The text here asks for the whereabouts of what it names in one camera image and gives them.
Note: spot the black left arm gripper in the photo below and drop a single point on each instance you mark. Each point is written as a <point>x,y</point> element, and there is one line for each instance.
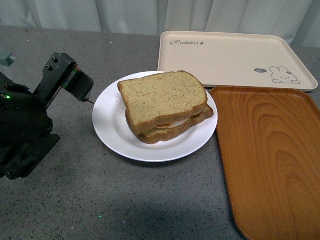
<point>25,128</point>

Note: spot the white round plate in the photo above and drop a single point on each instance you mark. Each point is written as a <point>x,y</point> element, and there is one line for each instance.
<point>111,127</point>

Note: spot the bread slice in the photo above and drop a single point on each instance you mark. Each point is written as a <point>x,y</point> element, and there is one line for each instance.
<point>155,135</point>
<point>162,99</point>

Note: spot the teal dish rack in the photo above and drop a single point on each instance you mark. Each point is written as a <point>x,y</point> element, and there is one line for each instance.
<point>6,58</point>

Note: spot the fried egg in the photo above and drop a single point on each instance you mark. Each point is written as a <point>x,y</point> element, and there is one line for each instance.
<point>172,125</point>

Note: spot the beige rabbit tray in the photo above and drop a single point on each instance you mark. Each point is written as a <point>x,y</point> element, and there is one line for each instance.
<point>234,59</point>

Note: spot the brown wooden tray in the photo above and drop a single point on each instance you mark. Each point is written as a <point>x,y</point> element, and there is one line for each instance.
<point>269,142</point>

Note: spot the grey-white curtain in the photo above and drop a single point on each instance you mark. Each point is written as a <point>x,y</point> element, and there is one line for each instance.
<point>295,21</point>

